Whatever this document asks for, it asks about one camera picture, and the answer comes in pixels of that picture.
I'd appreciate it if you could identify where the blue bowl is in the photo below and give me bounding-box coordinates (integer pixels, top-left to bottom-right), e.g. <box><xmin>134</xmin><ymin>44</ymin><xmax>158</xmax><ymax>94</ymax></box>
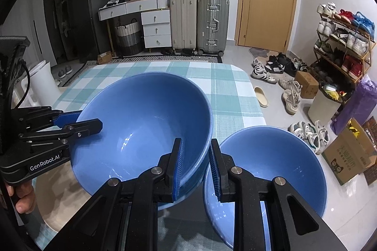
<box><xmin>202</xmin><ymin>126</ymin><xmax>328</xmax><ymax>250</ymax></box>
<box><xmin>70</xmin><ymin>72</ymin><xmax>213</xmax><ymax>202</ymax></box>

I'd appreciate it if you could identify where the cream plate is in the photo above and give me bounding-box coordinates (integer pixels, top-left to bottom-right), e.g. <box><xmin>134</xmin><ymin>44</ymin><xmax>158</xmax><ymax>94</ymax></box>
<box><xmin>34</xmin><ymin>162</ymin><xmax>91</xmax><ymax>232</ymax></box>

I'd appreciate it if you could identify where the person's left hand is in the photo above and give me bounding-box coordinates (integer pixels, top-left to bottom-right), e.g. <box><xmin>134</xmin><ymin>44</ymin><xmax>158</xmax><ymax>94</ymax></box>
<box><xmin>6</xmin><ymin>181</ymin><xmax>37</xmax><ymax>214</ymax></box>

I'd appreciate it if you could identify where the white electric kettle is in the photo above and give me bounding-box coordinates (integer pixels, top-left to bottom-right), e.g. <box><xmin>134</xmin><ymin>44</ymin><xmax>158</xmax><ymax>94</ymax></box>
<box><xmin>21</xmin><ymin>60</ymin><xmax>61</xmax><ymax>107</ymax></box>

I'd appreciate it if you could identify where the black refrigerator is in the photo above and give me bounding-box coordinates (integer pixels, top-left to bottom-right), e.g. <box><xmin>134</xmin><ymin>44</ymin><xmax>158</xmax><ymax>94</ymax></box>
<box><xmin>67</xmin><ymin>0</ymin><xmax>111</xmax><ymax>60</ymax></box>

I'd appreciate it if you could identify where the checkered teal tablecloth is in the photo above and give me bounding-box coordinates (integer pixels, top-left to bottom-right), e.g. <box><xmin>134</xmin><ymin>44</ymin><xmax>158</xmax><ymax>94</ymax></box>
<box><xmin>32</xmin><ymin>60</ymin><xmax>267</xmax><ymax>251</ymax></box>

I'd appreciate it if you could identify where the woven laundry basket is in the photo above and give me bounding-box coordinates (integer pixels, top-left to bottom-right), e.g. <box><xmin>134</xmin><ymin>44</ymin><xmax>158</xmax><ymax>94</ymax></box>
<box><xmin>115</xmin><ymin>18</ymin><xmax>144</xmax><ymax>56</ymax></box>

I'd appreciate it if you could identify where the small brown cardboard box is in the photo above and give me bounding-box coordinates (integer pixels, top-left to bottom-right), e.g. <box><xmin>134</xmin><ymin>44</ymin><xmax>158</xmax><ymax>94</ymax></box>
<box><xmin>295</xmin><ymin>71</ymin><xmax>319</xmax><ymax>99</ymax></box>

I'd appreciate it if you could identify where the white trash bin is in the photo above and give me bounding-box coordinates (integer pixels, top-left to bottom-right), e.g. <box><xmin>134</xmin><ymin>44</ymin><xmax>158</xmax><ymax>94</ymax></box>
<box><xmin>308</xmin><ymin>89</ymin><xmax>342</xmax><ymax>125</ymax></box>

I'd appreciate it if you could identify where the green printed cardboard box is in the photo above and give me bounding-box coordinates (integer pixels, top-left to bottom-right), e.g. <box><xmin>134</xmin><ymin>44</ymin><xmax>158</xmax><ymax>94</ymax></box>
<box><xmin>321</xmin><ymin>118</ymin><xmax>376</xmax><ymax>185</ymax></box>

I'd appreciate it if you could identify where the white drawer desk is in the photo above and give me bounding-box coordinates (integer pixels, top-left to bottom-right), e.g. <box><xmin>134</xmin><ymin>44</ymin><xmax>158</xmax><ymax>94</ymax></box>
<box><xmin>98</xmin><ymin>0</ymin><xmax>172</xmax><ymax>49</ymax></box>

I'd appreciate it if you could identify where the purple rolled mat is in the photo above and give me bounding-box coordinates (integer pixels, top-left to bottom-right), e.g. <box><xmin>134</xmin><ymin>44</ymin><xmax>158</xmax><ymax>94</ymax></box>
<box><xmin>330</xmin><ymin>75</ymin><xmax>377</xmax><ymax>135</ymax></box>

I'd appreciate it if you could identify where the beige suitcase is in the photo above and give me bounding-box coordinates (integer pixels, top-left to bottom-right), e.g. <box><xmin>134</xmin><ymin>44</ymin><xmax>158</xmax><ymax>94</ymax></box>
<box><xmin>169</xmin><ymin>0</ymin><xmax>197</xmax><ymax>50</ymax></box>

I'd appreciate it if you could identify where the silver suitcase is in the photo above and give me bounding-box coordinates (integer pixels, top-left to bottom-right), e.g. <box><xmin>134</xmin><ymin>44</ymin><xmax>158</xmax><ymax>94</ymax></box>
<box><xmin>197</xmin><ymin>0</ymin><xmax>229</xmax><ymax>57</ymax></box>

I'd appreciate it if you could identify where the bamboo shoe rack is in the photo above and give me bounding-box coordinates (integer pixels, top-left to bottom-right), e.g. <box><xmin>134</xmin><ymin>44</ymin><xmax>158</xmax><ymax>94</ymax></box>
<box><xmin>313</xmin><ymin>14</ymin><xmax>376</xmax><ymax>84</ymax></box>

